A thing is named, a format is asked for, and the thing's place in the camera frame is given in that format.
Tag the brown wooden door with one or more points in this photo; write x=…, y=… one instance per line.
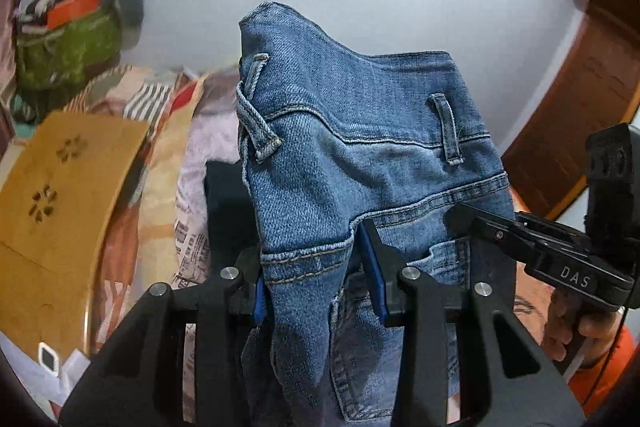
x=596, y=87

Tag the small white square device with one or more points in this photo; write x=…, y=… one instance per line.
x=48, y=359

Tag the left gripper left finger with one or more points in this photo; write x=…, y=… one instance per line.
x=136, y=379

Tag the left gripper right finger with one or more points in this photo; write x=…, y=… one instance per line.
x=505, y=377

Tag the blue denim jeans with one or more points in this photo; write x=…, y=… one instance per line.
x=330, y=138

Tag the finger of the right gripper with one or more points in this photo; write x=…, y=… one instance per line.
x=466, y=220

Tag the orange red box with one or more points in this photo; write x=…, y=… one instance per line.
x=68, y=10

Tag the bamboo lap desk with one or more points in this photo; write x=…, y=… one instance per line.
x=55, y=206

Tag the black folded garment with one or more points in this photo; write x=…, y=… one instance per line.
x=231, y=223

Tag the green fabric storage bag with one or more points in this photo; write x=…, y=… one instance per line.
x=52, y=68

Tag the right hand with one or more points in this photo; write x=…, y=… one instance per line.
x=560, y=329

